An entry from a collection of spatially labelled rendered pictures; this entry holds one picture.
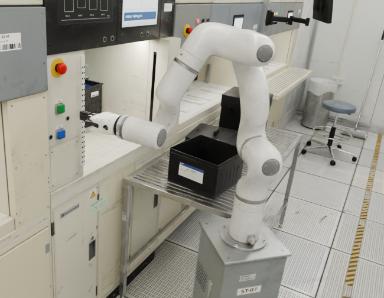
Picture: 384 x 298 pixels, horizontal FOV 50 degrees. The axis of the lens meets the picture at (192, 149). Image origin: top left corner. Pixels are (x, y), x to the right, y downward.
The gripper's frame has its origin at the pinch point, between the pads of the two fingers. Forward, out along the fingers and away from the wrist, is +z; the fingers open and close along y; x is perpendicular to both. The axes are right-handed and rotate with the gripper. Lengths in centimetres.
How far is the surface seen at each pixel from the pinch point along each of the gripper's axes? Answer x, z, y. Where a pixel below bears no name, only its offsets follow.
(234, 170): -35, -38, 64
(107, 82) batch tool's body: -8, 43, 70
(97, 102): -18, 43, 62
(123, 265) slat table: -95, 7, 40
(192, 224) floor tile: -120, 9, 131
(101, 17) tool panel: 31.5, 11.7, 23.6
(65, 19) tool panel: 31.4, 11.7, 3.5
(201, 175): -35, -27, 48
